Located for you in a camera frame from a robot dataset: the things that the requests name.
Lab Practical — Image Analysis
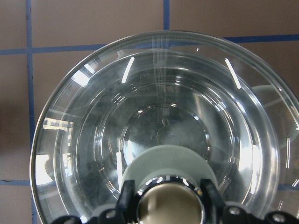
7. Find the mint green electric pot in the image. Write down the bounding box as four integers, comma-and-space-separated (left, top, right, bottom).
41, 50, 279, 193

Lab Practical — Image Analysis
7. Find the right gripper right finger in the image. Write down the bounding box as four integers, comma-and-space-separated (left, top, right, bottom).
200, 179, 299, 224

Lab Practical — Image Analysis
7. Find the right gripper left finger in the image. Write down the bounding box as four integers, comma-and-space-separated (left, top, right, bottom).
53, 179, 136, 224

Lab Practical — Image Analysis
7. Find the glass pot lid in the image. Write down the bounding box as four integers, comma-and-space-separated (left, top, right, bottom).
30, 31, 299, 224

